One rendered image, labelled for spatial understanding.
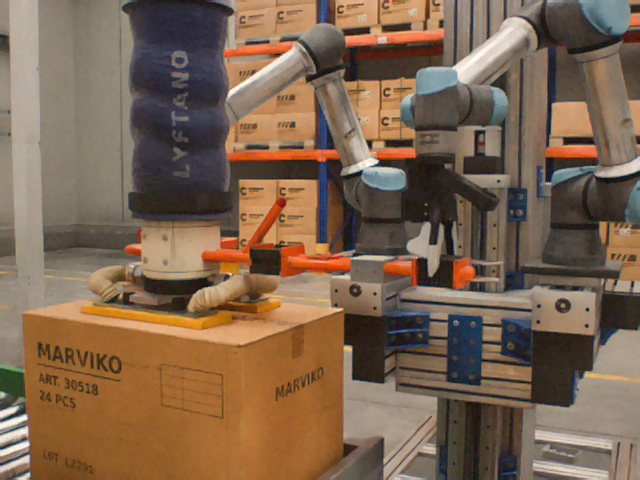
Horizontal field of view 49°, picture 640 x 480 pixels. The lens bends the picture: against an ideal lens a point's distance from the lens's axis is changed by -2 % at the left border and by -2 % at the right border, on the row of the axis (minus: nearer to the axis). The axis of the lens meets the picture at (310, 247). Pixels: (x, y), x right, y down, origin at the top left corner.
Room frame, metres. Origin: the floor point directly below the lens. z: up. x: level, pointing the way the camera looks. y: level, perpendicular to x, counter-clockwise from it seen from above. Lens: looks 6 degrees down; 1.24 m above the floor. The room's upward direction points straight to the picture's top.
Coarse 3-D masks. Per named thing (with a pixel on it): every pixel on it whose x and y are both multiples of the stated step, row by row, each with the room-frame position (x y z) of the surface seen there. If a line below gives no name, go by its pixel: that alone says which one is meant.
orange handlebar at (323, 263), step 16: (224, 240) 1.74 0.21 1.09; (208, 256) 1.48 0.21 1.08; (224, 256) 1.46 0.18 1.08; (240, 256) 1.44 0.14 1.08; (304, 256) 1.41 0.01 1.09; (320, 256) 1.35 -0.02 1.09; (336, 256) 1.36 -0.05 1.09; (320, 272) 1.34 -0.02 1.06; (384, 272) 1.28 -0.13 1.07; (400, 272) 1.26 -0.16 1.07; (464, 272) 1.21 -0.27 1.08
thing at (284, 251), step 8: (256, 248) 1.40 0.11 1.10; (264, 248) 1.39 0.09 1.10; (272, 248) 1.47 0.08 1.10; (280, 248) 1.47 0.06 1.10; (288, 248) 1.39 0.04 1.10; (296, 248) 1.41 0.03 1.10; (304, 248) 1.44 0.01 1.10; (256, 256) 1.39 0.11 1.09; (264, 256) 1.38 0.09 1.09; (272, 256) 1.37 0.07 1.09; (280, 256) 1.38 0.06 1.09; (288, 256) 1.39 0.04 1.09; (296, 256) 1.41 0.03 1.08; (256, 264) 1.40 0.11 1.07; (264, 264) 1.39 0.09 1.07; (272, 264) 1.38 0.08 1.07; (280, 264) 1.38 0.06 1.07; (256, 272) 1.39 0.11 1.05; (264, 272) 1.38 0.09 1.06; (272, 272) 1.37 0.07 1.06; (288, 272) 1.39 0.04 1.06; (296, 272) 1.41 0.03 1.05
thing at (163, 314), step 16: (96, 304) 1.51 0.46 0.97; (112, 304) 1.49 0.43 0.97; (128, 304) 1.49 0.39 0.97; (144, 304) 1.49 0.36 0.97; (176, 304) 1.42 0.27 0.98; (144, 320) 1.42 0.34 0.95; (160, 320) 1.40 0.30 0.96; (176, 320) 1.37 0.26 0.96; (192, 320) 1.36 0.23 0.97; (208, 320) 1.36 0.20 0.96; (224, 320) 1.40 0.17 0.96
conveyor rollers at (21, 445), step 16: (0, 400) 2.12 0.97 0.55; (16, 400) 2.16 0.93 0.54; (0, 416) 2.00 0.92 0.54; (16, 416) 1.98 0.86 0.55; (0, 432) 1.89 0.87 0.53; (16, 432) 1.85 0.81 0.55; (0, 448) 1.79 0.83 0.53; (16, 448) 1.74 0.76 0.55; (0, 464) 1.68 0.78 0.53; (16, 464) 1.64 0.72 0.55
